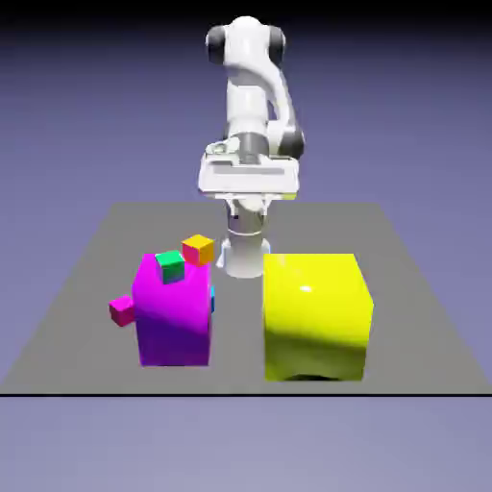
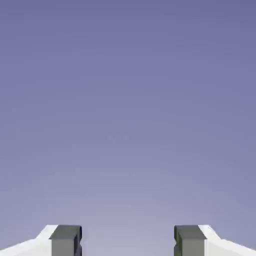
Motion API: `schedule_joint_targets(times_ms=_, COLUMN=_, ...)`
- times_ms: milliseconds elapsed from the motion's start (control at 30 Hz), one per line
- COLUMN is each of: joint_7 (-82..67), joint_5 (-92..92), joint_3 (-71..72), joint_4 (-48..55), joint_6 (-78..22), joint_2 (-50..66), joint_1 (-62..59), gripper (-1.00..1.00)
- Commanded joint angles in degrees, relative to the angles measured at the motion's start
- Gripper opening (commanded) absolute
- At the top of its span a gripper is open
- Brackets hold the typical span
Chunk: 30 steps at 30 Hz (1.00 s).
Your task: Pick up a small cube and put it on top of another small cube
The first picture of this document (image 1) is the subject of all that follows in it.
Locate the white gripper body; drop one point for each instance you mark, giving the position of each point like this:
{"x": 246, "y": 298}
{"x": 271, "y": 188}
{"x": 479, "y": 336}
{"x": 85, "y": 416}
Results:
{"x": 248, "y": 180}

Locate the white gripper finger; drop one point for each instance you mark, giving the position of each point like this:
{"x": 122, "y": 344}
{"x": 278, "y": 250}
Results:
{"x": 232, "y": 205}
{"x": 262, "y": 204}

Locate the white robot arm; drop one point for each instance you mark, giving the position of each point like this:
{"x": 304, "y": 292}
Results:
{"x": 246, "y": 100}

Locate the small orange cube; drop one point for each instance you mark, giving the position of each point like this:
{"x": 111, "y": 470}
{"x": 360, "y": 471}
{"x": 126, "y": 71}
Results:
{"x": 198, "y": 249}

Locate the small green cube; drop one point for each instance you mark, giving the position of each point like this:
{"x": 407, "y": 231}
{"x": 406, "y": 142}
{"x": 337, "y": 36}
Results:
{"x": 170, "y": 265}

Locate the small cyan cube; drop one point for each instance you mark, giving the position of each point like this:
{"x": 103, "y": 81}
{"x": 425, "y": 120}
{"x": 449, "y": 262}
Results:
{"x": 211, "y": 300}

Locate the small magenta cube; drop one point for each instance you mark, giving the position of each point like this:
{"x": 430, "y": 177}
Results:
{"x": 122, "y": 309}

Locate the large magenta box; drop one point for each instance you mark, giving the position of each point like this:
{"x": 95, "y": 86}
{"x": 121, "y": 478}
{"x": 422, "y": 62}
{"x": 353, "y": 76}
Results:
{"x": 173, "y": 311}

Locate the large yellow box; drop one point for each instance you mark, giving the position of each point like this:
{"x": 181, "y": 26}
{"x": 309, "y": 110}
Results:
{"x": 315, "y": 319}

